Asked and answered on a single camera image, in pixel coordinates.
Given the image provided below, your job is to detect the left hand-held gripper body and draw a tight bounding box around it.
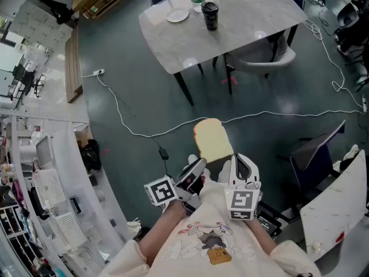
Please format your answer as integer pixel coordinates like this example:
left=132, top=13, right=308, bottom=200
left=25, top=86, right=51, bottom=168
left=144, top=170, right=207, bottom=213

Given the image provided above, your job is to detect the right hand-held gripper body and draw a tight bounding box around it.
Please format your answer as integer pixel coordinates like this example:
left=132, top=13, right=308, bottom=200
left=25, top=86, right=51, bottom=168
left=224, top=177, right=263, bottom=222

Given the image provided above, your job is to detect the pale yellow bread slice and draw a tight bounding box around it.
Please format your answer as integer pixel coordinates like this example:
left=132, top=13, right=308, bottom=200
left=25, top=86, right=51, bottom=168
left=192, top=118, right=234, bottom=163

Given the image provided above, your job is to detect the small white plate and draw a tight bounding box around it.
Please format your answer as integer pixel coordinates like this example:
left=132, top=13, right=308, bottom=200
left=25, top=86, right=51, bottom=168
left=165, top=9, right=190, bottom=23

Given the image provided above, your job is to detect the person's right forearm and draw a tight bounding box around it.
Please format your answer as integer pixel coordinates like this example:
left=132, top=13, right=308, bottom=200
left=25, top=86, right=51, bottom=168
left=247, top=218, right=279, bottom=255

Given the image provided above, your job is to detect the person's left forearm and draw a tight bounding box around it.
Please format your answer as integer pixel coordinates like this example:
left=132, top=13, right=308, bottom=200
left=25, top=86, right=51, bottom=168
left=138, top=202, right=188, bottom=267

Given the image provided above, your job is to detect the person's right white shoe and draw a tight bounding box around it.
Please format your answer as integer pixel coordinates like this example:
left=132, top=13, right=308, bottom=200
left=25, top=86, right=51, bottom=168
left=217, top=159, right=231, bottom=185

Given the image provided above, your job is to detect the black flat device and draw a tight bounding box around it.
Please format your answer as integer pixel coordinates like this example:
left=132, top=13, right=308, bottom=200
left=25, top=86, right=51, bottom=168
left=255, top=202, right=283, bottom=239

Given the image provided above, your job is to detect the person's cream printed shirt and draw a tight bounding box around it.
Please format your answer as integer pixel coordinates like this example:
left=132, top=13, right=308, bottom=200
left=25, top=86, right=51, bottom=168
left=97, top=180, right=322, bottom=277

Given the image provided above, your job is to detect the white cloth bag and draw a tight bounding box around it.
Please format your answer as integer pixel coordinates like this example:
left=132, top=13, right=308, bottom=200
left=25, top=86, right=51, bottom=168
left=126, top=217, right=142, bottom=237

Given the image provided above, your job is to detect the dark chair with striped edge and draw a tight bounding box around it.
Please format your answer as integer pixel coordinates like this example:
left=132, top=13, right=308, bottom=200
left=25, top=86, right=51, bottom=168
left=276, top=119, right=347, bottom=201

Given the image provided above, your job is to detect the black bag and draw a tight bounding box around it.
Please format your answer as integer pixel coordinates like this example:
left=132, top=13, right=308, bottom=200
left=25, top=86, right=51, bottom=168
left=79, top=138, right=102, bottom=173

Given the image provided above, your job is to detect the white metal shelf rack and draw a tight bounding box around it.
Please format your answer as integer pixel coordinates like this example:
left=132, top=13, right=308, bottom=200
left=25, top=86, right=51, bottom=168
left=0, top=108, right=130, bottom=277

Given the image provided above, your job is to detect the white perforated basket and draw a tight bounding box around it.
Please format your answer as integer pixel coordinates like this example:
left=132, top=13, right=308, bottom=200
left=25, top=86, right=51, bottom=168
left=54, top=212, right=88, bottom=249
left=31, top=169, right=66, bottom=210

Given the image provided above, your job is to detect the grey upholstered chair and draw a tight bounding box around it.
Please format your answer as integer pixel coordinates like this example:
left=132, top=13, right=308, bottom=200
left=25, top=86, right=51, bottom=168
left=224, top=35, right=297, bottom=95

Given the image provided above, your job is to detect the wooden slatted bench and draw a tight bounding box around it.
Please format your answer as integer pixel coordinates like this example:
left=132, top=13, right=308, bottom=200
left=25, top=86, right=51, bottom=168
left=64, top=24, right=84, bottom=104

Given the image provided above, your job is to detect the black lidded coffee cup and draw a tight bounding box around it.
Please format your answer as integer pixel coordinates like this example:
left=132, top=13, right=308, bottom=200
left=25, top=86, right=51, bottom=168
left=201, top=1, right=220, bottom=31

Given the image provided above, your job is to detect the black wheeled equipment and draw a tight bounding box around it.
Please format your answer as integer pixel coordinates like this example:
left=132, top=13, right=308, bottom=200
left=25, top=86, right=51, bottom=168
left=333, top=0, right=369, bottom=92

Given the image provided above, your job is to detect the black office chair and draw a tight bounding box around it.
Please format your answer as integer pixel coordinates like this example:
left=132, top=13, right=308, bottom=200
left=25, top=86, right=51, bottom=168
left=12, top=63, right=47, bottom=99

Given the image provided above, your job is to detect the black power adapter cable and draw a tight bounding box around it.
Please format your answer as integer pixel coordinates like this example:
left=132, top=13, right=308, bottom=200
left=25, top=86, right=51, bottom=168
left=115, top=95, right=171, bottom=182

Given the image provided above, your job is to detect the long white floor cable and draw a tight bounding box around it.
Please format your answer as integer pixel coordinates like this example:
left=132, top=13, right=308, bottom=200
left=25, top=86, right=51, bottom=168
left=96, top=74, right=367, bottom=139

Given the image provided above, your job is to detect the looped white cable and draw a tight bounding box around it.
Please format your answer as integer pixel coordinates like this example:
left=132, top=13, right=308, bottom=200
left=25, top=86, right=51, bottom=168
left=302, top=0, right=366, bottom=109

